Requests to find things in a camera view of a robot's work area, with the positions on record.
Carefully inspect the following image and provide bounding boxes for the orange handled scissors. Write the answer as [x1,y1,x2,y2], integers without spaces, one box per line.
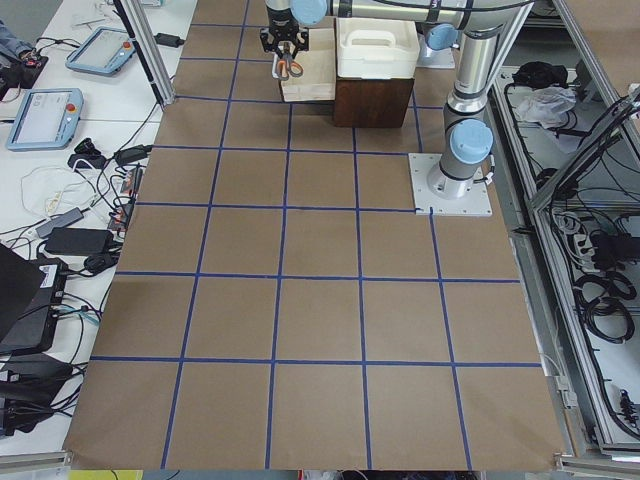
[275,42,304,81]

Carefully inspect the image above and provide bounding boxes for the dark wooden cabinet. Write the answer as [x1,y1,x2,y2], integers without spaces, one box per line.
[333,77,414,128]

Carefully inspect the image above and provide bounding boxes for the white crumpled cloth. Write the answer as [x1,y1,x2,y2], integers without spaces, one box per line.
[514,86,576,129]

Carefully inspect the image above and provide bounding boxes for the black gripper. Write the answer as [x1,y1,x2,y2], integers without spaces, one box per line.
[259,20,309,61]

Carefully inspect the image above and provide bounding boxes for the aluminium frame post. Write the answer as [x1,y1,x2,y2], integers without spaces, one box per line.
[114,0,176,107]

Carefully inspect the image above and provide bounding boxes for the wooden drawer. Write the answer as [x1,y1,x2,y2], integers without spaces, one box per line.
[279,28,336,102]

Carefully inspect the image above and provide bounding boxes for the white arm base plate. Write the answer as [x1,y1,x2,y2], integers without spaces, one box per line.
[408,153,493,217]

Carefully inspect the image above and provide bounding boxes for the black power adapter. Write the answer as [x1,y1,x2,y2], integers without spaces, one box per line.
[154,33,185,48]

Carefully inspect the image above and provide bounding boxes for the far teach pendant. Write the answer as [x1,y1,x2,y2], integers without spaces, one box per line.
[65,26,135,76]

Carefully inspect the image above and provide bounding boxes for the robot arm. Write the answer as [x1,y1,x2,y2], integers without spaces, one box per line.
[266,1,533,200]
[259,1,309,59]

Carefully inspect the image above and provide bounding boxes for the white plastic tray box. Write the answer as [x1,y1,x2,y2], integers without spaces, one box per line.
[336,18,420,80]

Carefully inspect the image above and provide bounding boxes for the near teach pendant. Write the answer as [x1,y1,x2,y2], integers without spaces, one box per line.
[6,88,84,152]

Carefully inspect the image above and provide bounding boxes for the black laptop computer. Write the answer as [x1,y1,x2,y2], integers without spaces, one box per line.
[1,246,67,356]

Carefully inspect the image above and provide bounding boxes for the teach pendant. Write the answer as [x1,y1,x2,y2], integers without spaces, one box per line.
[6,88,84,152]
[65,26,135,76]

